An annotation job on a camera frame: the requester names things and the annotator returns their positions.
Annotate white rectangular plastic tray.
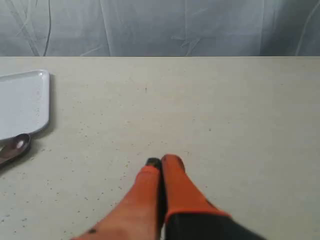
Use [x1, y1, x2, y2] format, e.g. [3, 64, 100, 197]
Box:
[0, 69, 50, 141]

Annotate white fabric backdrop curtain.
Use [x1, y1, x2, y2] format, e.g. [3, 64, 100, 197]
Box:
[0, 0, 320, 57]

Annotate dark brown wooden spoon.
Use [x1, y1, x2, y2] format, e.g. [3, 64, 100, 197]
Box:
[0, 133, 32, 168]

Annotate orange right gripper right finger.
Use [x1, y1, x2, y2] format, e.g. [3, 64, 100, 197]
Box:
[161, 154, 263, 240]

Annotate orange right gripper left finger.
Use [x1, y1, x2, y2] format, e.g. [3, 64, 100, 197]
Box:
[75, 157, 161, 240]

